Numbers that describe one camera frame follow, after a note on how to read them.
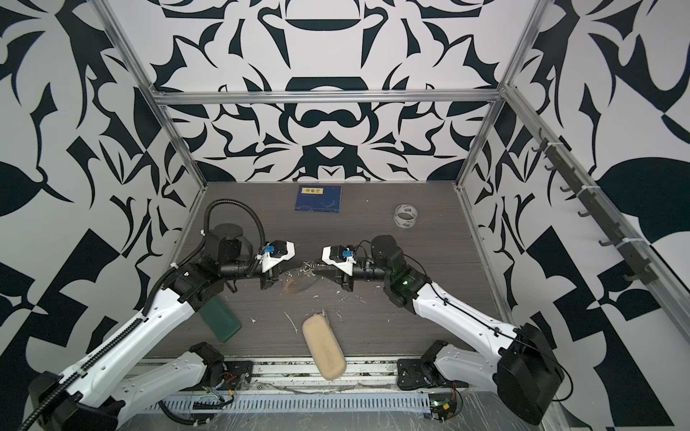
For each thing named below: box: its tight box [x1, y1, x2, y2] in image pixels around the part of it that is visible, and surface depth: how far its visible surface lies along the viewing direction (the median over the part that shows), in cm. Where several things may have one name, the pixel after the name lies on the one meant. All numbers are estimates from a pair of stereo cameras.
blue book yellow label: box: [294, 184, 343, 213], surface depth 117 cm
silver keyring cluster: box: [299, 261, 320, 277], surface depth 70 cm
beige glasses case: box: [301, 313, 347, 381], surface depth 77 cm
